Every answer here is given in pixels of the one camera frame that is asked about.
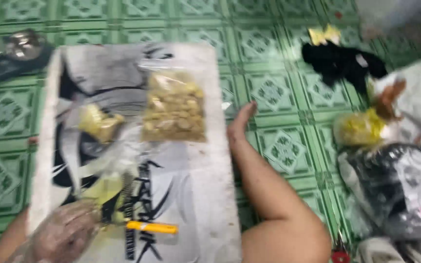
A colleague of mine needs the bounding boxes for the white cloth with orange print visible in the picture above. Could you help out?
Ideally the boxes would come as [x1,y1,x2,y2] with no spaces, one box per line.
[372,50,421,154]

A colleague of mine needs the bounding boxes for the person's right hand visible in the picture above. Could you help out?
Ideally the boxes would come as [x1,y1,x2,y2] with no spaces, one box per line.
[227,101,258,147]

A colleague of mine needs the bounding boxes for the yellow wrapper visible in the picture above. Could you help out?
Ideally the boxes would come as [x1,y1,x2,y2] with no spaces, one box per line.
[308,24,342,47]

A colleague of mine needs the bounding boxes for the clear bag of yellow pieces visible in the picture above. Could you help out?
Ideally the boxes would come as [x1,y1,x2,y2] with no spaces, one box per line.
[140,70,208,144]

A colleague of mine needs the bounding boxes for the crumpled clear plastic bag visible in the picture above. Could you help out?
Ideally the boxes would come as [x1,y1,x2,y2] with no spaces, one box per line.
[55,139,149,199]

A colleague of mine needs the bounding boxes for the yellow plastic bag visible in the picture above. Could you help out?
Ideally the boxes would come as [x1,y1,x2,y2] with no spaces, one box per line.
[333,107,387,147]

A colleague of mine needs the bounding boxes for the black cloth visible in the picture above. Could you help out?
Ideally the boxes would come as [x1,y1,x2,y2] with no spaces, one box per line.
[301,41,389,95]

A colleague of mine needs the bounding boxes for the yellow lighter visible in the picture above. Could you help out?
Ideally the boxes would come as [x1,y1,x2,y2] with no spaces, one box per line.
[126,220,179,235]

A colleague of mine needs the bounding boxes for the white board with black print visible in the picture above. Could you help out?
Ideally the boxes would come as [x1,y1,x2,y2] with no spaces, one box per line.
[27,42,243,263]

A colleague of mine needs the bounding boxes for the person's left hand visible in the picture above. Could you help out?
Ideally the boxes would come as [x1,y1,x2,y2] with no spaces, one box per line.
[12,200,104,263]

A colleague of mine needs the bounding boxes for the small clear bag yellow pieces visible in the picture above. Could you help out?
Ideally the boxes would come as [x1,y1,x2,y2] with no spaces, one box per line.
[77,104,126,144]

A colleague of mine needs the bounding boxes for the dark blue object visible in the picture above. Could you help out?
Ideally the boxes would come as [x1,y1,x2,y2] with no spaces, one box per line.
[0,43,56,84]

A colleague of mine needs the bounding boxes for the red scissors handle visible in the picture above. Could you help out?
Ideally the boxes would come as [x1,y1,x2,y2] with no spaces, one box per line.
[330,247,351,263]

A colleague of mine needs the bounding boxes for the shiny metal bowl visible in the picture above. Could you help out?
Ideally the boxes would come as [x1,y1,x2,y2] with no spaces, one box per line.
[3,30,48,62]

